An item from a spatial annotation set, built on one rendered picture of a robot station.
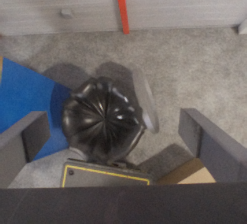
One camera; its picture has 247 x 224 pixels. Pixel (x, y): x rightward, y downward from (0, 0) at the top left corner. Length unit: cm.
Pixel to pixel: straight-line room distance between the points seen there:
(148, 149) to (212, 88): 84
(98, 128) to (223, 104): 119
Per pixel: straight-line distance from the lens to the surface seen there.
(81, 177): 149
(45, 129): 17
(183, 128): 16
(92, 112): 118
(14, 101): 110
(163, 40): 188
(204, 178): 151
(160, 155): 171
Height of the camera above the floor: 168
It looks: 81 degrees down
